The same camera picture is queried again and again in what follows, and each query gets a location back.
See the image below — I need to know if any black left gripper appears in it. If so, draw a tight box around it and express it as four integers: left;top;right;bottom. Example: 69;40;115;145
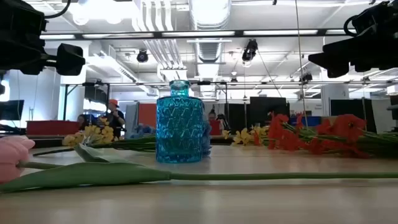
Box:
0;0;86;77

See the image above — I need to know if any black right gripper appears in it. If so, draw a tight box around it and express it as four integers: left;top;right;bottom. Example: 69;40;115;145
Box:
308;0;398;78

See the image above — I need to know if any red artificial flower stem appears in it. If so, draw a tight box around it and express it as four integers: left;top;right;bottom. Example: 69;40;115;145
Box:
306;113;398;159
267;112;305;152

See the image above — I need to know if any yellow artificial flower stem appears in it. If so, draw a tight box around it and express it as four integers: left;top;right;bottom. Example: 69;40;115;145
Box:
221;125;271;146
32;117;157;157

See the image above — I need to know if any pink tulip with green stem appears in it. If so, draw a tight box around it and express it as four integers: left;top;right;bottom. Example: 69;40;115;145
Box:
0;135;398;194

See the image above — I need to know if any blue textured glass vase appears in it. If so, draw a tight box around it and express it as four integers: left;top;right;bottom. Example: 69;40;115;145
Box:
155;79;205;164

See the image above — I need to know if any white pillar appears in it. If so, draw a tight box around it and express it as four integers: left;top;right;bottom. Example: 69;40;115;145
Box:
320;83;349;116

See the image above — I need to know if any black partition panel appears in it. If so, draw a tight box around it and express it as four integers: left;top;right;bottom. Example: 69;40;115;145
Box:
330;98;377;134

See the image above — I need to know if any blue plastic bin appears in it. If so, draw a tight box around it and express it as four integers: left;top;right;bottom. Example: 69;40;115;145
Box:
289;116;322;127

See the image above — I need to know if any long red plastic bin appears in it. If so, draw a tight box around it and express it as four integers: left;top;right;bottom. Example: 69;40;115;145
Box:
26;120;80;136

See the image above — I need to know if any small black computer monitor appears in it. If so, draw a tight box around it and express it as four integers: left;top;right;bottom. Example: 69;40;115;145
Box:
0;99;25;121

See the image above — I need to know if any large black computer monitor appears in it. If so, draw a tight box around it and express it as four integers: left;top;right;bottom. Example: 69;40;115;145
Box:
249;96;287;125

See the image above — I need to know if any grey partition panel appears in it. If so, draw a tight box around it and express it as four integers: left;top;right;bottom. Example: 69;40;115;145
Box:
125;102;139;139

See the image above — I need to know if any orange partition panel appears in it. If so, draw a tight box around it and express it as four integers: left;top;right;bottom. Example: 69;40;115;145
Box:
138;103;157;128

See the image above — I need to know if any black overhead light beam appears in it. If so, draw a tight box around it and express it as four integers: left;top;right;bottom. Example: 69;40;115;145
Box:
40;29;357;40

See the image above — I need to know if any black tripod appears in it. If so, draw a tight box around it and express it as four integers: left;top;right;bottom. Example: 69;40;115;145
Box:
217;113;231;131

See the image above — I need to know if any small red plastic bin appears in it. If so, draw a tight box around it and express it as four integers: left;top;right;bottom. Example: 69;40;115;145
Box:
210;119;222;136

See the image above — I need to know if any black metal stand frame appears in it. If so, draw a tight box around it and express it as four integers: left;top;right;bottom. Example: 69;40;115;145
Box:
63;82;110;121

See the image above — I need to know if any thin grey hanging cable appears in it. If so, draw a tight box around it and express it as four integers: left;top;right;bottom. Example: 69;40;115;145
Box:
294;0;309;130

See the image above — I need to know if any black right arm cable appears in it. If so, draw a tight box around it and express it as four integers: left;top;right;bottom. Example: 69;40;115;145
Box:
343;14;358;35

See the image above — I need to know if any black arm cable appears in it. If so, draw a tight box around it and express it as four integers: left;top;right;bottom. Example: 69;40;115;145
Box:
45;0;72;19
343;14;358;35

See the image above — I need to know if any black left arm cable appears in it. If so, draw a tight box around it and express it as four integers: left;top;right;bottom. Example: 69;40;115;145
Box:
45;0;72;19

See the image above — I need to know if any black aluminium table frame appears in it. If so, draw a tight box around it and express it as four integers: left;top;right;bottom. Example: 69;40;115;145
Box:
26;134;237;147

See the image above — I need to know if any silver ventilation duct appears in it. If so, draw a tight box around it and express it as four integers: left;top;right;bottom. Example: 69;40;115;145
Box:
188;0;233;65

